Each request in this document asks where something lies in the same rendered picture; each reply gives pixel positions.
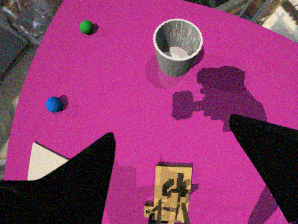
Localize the beige flat rectangular panel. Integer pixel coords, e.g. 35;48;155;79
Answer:
28;141;69;181

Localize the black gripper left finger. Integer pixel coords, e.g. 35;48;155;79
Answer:
0;132;116;224

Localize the green ball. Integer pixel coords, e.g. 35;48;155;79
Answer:
80;20;93;35

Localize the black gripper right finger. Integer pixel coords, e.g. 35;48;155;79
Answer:
229;115;298;224

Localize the blue ball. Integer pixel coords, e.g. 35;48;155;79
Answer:
47;96;63;113

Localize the white cup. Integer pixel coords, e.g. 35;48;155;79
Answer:
153;19;204;77

